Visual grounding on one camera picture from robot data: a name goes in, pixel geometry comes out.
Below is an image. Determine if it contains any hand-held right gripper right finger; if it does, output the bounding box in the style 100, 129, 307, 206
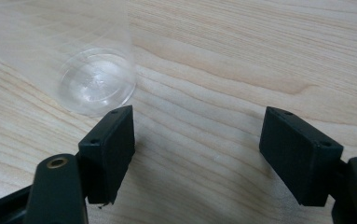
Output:
258, 105, 349, 207

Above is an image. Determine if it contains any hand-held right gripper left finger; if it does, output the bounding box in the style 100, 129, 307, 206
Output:
76, 105, 136, 206

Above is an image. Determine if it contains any clear plastic cup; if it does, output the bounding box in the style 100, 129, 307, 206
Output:
0, 0, 137, 118

